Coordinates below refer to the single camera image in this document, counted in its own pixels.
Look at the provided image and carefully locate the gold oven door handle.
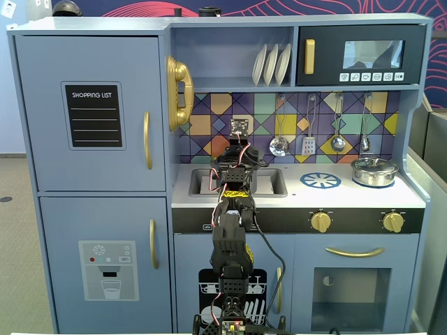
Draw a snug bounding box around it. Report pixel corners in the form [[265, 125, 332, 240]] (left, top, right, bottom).
[[325, 246, 386, 258]]

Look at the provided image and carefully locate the steel slotted spatula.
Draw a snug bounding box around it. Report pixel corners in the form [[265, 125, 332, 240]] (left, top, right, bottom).
[[301, 94, 319, 156]]

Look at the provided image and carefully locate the grey sink basin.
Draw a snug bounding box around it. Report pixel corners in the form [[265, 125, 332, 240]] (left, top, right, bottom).
[[188, 167, 289, 198]]

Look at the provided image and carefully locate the blue oven door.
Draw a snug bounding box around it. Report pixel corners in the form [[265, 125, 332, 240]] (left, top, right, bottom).
[[294, 233, 420, 333]]

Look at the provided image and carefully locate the black dishwasher rack sticker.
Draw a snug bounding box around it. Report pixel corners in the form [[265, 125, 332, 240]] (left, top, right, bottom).
[[198, 267, 268, 329]]

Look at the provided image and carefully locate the gold stove knob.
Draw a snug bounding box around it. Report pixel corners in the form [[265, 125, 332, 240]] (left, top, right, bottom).
[[381, 211, 406, 234], [310, 211, 333, 234]]

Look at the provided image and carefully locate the black shopping list chalkboard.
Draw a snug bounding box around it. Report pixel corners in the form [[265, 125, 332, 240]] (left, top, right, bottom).
[[61, 81, 126, 151]]

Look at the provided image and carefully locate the black helmet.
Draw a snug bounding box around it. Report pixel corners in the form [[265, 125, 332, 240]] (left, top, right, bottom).
[[51, 0, 84, 17]]

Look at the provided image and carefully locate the black power cable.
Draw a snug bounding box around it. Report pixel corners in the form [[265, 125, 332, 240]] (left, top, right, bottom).
[[248, 195, 287, 331]]

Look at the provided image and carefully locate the blue burner print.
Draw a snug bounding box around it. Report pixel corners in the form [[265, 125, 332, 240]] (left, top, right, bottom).
[[299, 171, 343, 191]]

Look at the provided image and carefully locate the steel slotted skimmer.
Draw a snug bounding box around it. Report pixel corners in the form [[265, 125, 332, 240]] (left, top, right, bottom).
[[269, 94, 291, 157]]

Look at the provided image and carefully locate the small wrist camera board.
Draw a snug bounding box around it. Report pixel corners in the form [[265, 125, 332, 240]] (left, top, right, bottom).
[[228, 118, 251, 147]]

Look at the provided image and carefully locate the white wall outlet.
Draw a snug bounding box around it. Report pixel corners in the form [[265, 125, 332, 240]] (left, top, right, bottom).
[[0, 0, 17, 19]]

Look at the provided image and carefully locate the green controller board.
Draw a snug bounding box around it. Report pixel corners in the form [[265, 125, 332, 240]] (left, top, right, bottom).
[[219, 318, 247, 335]]

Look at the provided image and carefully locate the blue fridge door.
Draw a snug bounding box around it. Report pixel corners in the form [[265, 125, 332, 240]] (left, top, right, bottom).
[[13, 34, 167, 193]]

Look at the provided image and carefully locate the gold freezer door handle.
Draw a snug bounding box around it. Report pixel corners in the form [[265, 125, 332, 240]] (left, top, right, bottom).
[[149, 218, 160, 270]]

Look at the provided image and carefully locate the gold dishwasher door handle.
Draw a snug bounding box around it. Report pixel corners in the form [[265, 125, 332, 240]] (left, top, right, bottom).
[[274, 266, 284, 315]]

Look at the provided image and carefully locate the blue toy kitchen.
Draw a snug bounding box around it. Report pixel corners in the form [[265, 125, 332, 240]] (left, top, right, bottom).
[[6, 13, 434, 334]]

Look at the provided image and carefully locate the steel pot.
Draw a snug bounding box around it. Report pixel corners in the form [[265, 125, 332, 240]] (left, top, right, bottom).
[[351, 161, 400, 188]]

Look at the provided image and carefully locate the red white servo wire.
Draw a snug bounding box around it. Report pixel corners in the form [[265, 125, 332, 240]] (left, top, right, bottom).
[[208, 132, 252, 196]]

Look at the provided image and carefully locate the steel pot lid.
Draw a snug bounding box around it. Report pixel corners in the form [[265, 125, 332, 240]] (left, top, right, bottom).
[[351, 156, 400, 172]]

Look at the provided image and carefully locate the steel ladle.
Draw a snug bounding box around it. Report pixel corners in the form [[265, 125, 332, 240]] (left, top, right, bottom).
[[330, 93, 347, 153]]

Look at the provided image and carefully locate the blue freezer door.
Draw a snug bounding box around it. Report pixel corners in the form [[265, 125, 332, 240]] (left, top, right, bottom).
[[38, 195, 173, 334]]

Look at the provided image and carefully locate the black cylinder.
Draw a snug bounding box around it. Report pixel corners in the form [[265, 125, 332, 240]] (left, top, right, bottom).
[[198, 6, 224, 18]]

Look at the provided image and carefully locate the gold toy telephone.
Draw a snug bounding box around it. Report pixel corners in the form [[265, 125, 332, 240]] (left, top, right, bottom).
[[165, 54, 195, 133]]

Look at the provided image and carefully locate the gold microwave handle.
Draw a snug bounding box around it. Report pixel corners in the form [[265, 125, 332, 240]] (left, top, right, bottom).
[[304, 38, 316, 75]]

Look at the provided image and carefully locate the gold fridge door handle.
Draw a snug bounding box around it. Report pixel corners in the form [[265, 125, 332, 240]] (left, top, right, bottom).
[[142, 110, 154, 171]]

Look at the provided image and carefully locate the grey partition cabinet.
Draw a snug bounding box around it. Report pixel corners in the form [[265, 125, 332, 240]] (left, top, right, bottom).
[[406, 94, 447, 334]]

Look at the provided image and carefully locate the blue dishwasher door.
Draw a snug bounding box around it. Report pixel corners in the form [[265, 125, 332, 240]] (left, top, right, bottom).
[[173, 232, 295, 333]]

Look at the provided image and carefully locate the colourful tile backsplash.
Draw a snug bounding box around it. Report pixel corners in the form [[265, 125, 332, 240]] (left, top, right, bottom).
[[179, 91, 402, 165]]

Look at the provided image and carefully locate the grey water dispenser sticker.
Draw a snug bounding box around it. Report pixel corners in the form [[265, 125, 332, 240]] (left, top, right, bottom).
[[78, 239, 140, 302]]

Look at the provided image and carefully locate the white toy plate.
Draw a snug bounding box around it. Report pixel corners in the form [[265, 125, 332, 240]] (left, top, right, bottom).
[[263, 43, 280, 87], [274, 43, 293, 86], [251, 43, 268, 87]]

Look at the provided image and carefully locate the black microwave door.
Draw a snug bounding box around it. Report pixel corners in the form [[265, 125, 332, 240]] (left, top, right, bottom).
[[295, 24, 428, 87]]

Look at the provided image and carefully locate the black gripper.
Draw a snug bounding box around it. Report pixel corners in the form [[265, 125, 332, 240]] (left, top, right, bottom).
[[212, 142, 270, 172]]

